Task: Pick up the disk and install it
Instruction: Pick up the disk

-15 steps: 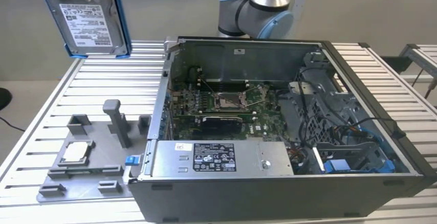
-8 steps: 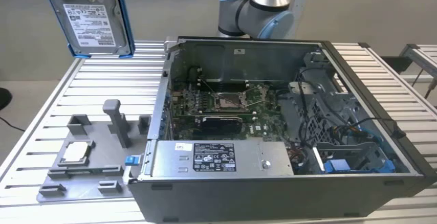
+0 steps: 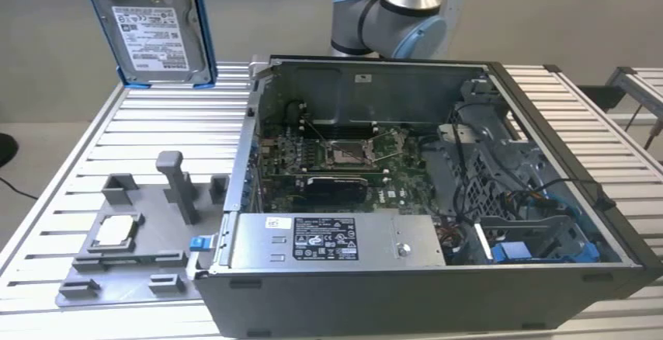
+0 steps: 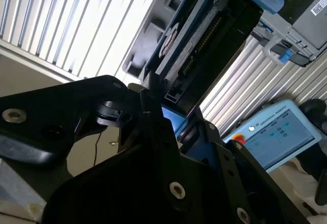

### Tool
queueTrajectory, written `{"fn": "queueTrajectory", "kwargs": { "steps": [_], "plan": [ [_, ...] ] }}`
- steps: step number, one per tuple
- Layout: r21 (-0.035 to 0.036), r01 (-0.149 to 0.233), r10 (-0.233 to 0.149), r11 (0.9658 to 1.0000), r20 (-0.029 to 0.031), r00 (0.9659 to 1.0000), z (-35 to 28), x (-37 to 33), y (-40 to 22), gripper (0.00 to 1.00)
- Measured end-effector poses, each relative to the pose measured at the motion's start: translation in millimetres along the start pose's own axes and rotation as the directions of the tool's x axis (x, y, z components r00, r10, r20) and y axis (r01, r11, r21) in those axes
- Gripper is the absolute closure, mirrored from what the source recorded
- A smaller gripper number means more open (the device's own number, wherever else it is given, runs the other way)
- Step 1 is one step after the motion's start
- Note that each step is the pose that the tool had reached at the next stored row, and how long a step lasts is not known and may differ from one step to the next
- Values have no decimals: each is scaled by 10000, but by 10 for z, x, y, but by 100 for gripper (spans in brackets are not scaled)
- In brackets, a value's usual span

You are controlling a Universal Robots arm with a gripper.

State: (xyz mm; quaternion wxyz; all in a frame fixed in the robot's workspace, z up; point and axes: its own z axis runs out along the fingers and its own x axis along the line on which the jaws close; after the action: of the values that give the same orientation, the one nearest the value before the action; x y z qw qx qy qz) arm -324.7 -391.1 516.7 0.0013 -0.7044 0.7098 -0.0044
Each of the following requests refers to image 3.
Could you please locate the grey metal disk bay cage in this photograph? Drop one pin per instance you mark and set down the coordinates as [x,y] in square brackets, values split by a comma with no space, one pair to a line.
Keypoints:
[518,153]

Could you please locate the hard disk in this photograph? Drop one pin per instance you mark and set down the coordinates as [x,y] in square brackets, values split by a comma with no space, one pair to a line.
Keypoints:
[155,33]

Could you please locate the black graphics card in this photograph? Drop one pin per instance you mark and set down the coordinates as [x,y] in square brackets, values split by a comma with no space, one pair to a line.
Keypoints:
[337,190]

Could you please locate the dark grey PC case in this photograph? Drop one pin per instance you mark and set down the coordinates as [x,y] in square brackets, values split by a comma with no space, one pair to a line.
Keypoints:
[363,301]

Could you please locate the black round object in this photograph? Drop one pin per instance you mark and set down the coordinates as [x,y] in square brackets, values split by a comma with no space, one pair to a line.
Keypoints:
[6,150]

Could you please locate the green motherboard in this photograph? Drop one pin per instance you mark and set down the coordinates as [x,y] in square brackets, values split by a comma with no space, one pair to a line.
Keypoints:
[414,169]

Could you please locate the silver CPU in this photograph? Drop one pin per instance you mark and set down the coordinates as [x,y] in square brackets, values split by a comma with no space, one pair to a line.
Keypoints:
[115,230]

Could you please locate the black RAM slot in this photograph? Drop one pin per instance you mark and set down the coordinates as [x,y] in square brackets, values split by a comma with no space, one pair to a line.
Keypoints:
[361,132]
[361,122]
[361,125]
[358,169]
[363,173]
[358,166]
[361,129]

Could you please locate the CPU socket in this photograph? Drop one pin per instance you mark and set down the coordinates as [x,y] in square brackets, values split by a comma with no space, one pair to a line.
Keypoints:
[345,155]

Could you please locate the silver power supply unit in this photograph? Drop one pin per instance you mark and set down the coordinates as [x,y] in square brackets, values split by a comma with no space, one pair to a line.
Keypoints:
[249,239]

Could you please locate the white case label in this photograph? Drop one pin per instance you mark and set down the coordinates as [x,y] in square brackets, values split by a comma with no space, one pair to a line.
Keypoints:
[363,78]

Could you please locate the blue disk carrier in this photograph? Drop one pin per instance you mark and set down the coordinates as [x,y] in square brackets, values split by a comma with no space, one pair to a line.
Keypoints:
[510,252]

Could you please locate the blue case latch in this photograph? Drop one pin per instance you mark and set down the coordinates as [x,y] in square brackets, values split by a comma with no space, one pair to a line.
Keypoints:
[199,243]

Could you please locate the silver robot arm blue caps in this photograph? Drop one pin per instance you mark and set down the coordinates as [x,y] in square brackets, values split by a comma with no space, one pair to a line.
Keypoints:
[363,18]

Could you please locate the thin metal locking lever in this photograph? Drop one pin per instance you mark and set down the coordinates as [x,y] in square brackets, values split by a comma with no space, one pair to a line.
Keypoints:
[315,130]

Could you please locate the green RAM stick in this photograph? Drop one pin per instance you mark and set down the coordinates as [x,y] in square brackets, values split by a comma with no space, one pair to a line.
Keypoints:
[130,261]

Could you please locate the grey parts rack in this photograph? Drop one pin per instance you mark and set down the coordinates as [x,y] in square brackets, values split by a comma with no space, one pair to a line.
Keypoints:
[150,208]

